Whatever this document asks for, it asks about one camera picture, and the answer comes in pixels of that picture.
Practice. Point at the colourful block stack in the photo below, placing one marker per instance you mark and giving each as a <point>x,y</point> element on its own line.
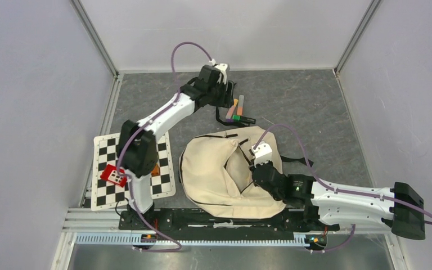
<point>156,171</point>

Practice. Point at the green marker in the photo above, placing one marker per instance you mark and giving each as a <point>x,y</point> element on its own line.
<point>243,119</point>

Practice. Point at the red calculator toy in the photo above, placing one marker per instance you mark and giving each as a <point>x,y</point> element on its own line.
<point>110,174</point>

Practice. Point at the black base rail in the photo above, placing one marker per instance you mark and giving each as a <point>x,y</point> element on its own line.
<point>194,224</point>

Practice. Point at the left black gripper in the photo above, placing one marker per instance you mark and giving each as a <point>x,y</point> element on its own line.
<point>226,100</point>

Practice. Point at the cream canvas backpack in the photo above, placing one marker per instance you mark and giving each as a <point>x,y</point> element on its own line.
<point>215,172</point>

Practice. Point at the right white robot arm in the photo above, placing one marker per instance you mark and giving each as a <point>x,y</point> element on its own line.
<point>397,208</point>

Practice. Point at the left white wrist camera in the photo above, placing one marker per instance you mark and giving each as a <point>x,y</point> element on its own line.
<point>222,68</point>

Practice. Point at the coral highlighter pen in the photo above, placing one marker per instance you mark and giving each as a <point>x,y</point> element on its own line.
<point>240,105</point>

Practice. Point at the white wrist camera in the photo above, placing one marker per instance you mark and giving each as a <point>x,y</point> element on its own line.
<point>262,153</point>
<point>222,68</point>

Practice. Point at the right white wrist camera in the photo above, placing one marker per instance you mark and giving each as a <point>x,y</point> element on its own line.
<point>262,153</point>

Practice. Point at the checkered chess mat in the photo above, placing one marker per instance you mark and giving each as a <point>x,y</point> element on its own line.
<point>101,195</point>

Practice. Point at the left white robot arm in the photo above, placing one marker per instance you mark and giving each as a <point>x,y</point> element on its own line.
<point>137,150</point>

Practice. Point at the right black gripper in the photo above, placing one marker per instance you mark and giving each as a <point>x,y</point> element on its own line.
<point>269,164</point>

